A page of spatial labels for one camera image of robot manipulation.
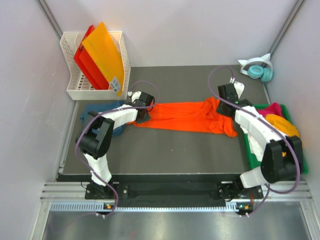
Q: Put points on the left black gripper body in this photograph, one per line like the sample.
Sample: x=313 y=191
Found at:
x=146 y=118

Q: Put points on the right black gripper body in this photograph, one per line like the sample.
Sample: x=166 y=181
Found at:
x=220 y=108

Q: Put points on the orange t shirt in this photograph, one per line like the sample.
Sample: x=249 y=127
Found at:
x=199 y=117

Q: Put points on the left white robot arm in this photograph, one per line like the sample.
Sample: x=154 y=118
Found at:
x=94 y=139

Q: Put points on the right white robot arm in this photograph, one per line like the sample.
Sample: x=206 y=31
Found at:
x=282 y=157

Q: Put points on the cat ear headphones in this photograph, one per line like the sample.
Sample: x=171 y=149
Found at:
x=257 y=68

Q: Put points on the blue t shirt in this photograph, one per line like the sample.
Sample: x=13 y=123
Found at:
x=101 y=107

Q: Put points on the pink t shirt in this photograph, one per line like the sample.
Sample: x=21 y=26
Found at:
x=273 y=109

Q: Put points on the red plastic folder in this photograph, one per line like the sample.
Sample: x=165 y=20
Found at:
x=88 y=66

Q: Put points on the orange plastic folder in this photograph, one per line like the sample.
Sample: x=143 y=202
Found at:
x=104 y=53

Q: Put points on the white t shirt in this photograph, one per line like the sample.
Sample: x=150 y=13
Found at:
x=254 y=146

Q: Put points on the white perforated file basket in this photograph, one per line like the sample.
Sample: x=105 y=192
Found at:
x=79 y=88

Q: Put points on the yellow t shirt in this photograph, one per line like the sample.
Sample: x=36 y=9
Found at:
x=283 y=125

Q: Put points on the green plastic tray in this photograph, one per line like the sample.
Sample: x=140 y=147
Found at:
x=252 y=160

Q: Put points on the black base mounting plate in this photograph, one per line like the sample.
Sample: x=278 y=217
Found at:
x=178 y=190

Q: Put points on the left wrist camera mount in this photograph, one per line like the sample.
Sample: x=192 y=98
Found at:
x=133 y=96

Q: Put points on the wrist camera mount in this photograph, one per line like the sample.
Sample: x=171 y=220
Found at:
x=133 y=96
x=239 y=87

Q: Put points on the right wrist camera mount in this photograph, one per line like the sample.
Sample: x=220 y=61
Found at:
x=239 y=87

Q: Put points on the slotted cable duct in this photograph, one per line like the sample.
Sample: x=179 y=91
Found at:
x=104 y=207

